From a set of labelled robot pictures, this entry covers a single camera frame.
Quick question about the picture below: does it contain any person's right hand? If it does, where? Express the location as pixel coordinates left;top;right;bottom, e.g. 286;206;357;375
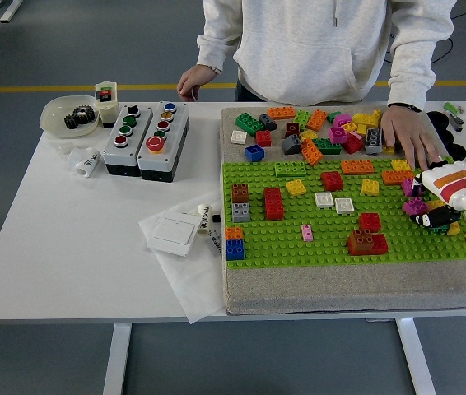
176;63;217;103

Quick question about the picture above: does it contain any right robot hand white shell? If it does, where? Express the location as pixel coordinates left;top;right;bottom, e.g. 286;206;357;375
409;160;466;230

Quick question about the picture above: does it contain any person's left hand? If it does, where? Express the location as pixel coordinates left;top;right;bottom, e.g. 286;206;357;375
380;105;444;172

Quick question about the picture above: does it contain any grey long brick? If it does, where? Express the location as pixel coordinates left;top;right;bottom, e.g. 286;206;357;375
365;127;384;156

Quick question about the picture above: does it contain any green studded baseplate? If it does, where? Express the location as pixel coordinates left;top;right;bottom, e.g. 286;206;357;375
221;158;466;269

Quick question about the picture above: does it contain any orange long brick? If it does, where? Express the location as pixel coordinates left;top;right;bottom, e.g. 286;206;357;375
301;137;324;165
268;105;298;120
340;159;376;175
381;170;415;186
306;109;329;132

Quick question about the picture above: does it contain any grey emergency-stop control box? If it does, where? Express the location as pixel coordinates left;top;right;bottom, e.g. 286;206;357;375
137;100;191;183

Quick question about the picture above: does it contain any dark green long brick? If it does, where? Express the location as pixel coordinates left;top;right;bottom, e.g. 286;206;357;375
235;113;266;137

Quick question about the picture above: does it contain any grey four-button control box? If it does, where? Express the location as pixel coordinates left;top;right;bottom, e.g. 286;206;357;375
102;103;154;177

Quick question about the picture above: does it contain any red long brick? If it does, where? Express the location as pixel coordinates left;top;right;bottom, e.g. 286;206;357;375
347;233;389;256
263;188;286;221

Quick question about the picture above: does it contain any blue square brick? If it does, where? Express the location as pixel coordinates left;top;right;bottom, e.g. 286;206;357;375
225;239;245;262
244;145;266;163

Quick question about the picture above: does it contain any dark metal gear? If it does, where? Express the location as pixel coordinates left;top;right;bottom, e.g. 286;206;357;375
72;105;97;127
63;113;88;131

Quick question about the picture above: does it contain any grey sloped brick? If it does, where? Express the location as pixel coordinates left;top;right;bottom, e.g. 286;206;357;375
281;134;303;156

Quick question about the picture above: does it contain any person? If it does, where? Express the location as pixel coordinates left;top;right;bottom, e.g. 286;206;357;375
176;0;459;172

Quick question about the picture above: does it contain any lime green long brick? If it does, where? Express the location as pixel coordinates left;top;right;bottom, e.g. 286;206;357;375
273;161;309;178

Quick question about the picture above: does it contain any white pipe tee fitting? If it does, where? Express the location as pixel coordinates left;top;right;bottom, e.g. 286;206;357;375
67;146;102;179

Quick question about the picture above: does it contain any white tube with writing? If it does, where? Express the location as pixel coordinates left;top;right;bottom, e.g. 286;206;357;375
193;202;213;238

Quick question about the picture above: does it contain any grey square brick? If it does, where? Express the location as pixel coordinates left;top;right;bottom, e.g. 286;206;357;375
231;202;251;223

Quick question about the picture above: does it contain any white shallow bowl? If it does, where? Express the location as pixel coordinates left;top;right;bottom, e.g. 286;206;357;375
39;95;102;139

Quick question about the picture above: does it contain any clear plastic piece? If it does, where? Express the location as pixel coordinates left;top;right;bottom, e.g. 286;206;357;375
54;137;82;156

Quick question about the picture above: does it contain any grey-brown mat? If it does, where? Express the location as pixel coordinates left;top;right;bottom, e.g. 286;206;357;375
219;105;466;317

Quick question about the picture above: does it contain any white table leg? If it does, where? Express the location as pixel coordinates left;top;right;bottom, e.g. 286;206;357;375
101;323;133;395
395;317;438;395

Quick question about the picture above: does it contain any white desk foot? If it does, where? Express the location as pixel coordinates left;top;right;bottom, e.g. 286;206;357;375
0;0;24;24

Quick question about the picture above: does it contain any cream two-button switch box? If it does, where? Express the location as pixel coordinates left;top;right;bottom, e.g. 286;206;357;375
94;81;120;128

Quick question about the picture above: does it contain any black floor cable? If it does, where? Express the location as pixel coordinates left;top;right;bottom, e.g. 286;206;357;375
432;10;466;65

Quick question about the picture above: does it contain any white wall switch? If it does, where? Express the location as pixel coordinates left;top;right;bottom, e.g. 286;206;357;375
146;216;201;258

